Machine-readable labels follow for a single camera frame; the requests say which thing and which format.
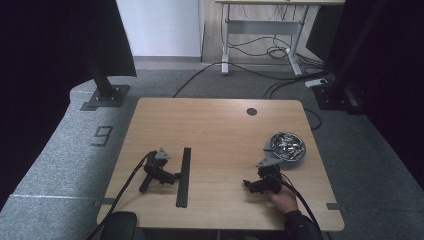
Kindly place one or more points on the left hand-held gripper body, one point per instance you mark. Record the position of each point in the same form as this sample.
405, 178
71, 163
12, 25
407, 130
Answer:
154, 166

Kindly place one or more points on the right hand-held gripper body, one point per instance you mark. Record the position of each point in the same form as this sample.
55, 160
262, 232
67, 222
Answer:
270, 175

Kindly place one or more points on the black bar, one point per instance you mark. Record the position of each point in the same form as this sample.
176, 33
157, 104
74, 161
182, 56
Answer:
184, 176

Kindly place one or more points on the steel bowl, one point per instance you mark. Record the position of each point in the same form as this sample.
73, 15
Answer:
288, 146

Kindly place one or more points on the person's right hand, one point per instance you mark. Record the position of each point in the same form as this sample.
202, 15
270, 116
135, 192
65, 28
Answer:
285, 201

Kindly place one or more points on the grey tape strip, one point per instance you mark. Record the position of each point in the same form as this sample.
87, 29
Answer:
104, 202
335, 206

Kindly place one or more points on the black table grommet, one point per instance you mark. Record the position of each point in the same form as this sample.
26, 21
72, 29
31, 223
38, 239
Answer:
251, 111

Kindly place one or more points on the black chair armrest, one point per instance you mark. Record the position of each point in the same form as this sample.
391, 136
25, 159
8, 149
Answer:
118, 226

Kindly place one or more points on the black metal stand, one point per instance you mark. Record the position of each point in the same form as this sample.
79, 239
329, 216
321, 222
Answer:
107, 91
333, 96

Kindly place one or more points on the white power strip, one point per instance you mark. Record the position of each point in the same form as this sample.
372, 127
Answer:
315, 82

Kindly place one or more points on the white desk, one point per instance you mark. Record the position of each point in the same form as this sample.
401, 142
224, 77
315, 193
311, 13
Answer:
263, 27

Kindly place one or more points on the black curtain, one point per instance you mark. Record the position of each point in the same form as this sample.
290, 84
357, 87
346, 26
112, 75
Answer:
40, 66
393, 66

